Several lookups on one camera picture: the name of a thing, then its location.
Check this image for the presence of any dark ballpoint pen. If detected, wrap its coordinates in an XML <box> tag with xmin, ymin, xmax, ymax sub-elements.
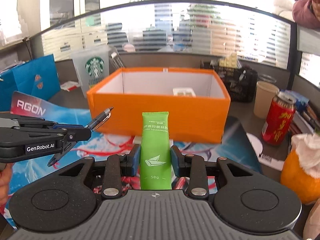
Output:
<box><xmin>85</xmin><ymin>107</ymin><xmax>113</xmax><ymax>132</ymax></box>

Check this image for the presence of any green cream tube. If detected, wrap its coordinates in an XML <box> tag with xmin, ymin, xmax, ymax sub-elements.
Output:
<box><xmin>140</xmin><ymin>112</ymin><xmax>171</xmax><ymax>190</ymax></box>

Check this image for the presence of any white remote control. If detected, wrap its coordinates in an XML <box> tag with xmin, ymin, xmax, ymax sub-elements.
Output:
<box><xmin>172</xmin><ymin>87</ymin><xmax>196</xmax><ymax>97</ymax></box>

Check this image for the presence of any operator left hand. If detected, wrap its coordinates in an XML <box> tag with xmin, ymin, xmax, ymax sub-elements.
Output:
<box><xmin>0</xmin><ymin>164</ymin><xmax>14</xmax><ymax>205</ymax></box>

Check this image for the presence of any blue paper bag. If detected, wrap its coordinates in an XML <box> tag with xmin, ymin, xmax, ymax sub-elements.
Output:
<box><xmin>1</xmin><ymin>55</ymin><xmax>61</xmax><ymax>112</ymax></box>

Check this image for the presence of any red white card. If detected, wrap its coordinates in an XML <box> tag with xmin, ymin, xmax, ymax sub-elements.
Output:
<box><xmin>60</xmin><ymin>81</ymin><xmax>80</xmax><ymax>92</ymax></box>

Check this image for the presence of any AGON blue desk mat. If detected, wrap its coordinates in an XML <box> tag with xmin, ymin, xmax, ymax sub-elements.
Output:
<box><xmin>0</xmin><ymin>90</ymin><xmax>263</xmax><ymax>228</ymax></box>

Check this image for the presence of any orange cardboard box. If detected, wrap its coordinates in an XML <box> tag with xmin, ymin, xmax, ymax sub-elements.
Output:
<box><xmin>87</xmin><ymin>67</ymin><xmax>231</xmax><ymax>144</ymax></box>

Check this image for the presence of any Starbucks plastic cup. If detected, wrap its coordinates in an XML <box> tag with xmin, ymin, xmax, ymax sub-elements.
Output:
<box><xmin>71</xmin><ymin>44</ymin><xmax>110</xmax><ymax>98</ymax></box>

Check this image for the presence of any grey open carton box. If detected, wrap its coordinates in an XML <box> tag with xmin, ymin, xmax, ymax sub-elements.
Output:
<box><xmin>108</xmin><ymin>46</ymin><xmax>125</xmax><ymax>69</ymax></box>

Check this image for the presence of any red drink can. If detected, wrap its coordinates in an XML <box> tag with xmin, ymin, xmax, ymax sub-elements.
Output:
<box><xmin>261</xmin><ymin>90</ymin><xmax>296</xmax><ymax>146</ymax></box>

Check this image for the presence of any black mesh desk organizer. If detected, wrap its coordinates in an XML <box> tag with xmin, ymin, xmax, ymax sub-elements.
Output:
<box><xmin>200</xmin><ymin>60</ymin><xmax>258</xmax><ymax>102</ymax></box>

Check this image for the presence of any brown paper cup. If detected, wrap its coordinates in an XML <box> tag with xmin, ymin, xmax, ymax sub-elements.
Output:
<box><xmin>253</xmin><ymin>81</ymin><xmax>279</xmax><ymax>119</ymax></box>

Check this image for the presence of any beige building block plate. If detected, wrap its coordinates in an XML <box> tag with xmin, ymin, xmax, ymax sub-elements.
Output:
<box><xmin>219</xmin><ymin>53</ymin><xmax>238</xmax><ymax>68</ymax></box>

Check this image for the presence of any white storage cabinet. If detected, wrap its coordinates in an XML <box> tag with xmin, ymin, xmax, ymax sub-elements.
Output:
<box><xmin>17</xmin><ymin>0</ymin><xmax>101</xmax><ymax>41</ymax></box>

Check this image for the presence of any orange fruit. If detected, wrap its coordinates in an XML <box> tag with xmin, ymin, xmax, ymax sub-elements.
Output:
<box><xmin>280</xmin><ymin>150</ymin><xmax>319</xmax><ymax>204</ymax></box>

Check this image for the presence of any crumpled white tissue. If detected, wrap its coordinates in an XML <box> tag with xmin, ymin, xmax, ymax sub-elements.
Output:
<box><xmin>291</xmin><ymin>133</ymin><xmax>320</xmax><ymax>179</ymax></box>

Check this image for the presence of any glass desk partition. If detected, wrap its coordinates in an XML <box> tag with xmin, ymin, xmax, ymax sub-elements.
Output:
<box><xmin>30</xmin><ymin>0</ymin><xmax>296</xmax><ymax>69</ymax></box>

